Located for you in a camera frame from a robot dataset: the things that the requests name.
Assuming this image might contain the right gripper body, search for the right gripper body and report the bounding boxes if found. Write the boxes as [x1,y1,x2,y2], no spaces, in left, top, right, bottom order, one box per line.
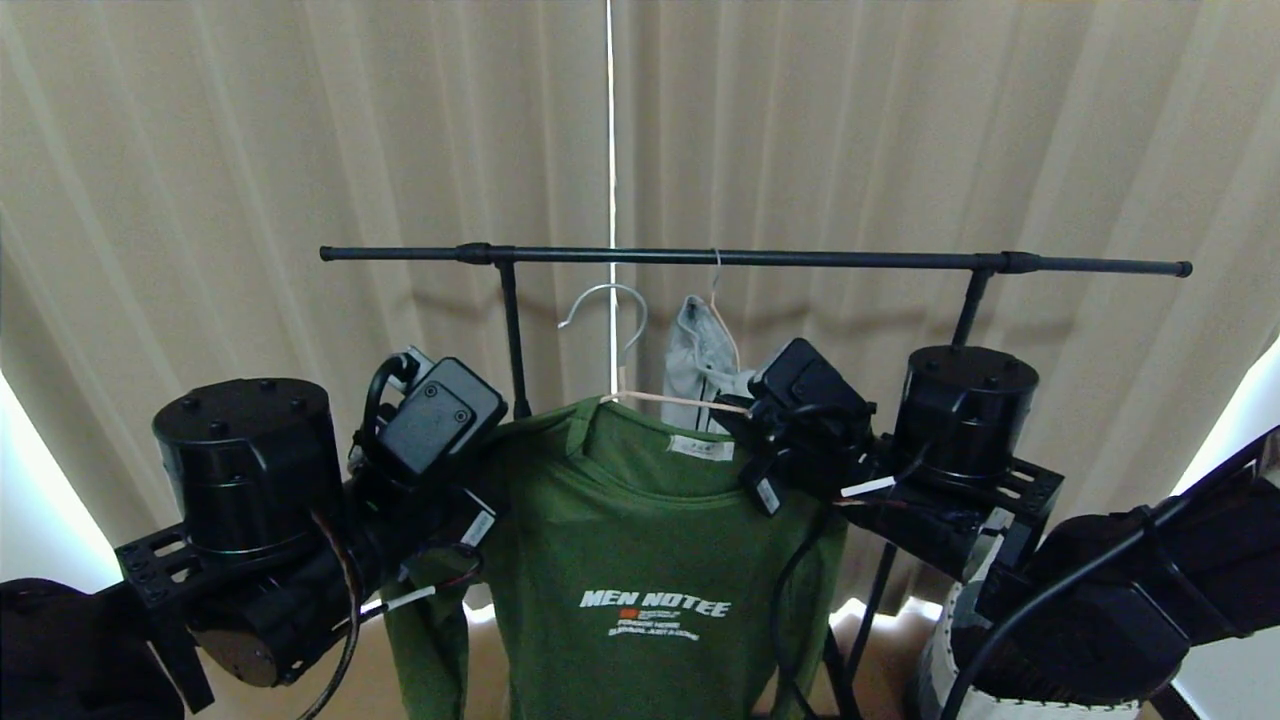
[738,435,991,583]

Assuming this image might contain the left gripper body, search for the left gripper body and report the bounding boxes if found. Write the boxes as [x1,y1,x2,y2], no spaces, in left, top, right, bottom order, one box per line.
[188,478,501,691]

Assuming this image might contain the pale grey shorts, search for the pale grey shorts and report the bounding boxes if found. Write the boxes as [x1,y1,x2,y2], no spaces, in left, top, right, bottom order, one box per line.
[661,295,761,437]

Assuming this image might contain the green garment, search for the green garment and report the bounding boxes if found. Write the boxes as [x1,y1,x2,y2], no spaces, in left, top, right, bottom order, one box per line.
[380,397,852,720]

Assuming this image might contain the pink clothes hanger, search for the pink clothes hanger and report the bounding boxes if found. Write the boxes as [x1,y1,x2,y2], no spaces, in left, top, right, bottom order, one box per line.
[557,283,753,417]
[706,248,743,373]

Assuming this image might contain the white laundry basket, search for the white laundry basket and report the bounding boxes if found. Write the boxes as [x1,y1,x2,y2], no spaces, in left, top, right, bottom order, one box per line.
[912,535,1153,720]

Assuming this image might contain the black clothes rack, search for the black clothes rack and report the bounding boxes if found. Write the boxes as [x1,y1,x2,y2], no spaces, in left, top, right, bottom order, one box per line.
[320,242,1193,720]

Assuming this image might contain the beige curtain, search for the beige curtain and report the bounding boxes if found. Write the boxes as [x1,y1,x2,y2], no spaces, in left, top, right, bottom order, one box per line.
[0,0,1280,641]

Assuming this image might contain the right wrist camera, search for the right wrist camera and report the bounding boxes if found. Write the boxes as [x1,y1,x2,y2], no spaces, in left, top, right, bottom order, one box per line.
[747,337,879,473]

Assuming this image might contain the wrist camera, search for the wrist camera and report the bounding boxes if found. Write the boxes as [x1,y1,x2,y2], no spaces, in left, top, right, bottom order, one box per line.
[747,337,879,473]
[378,356,509,483]

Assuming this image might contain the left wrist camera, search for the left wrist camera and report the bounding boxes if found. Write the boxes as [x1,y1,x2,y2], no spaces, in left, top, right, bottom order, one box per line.
[378,356,509,483]

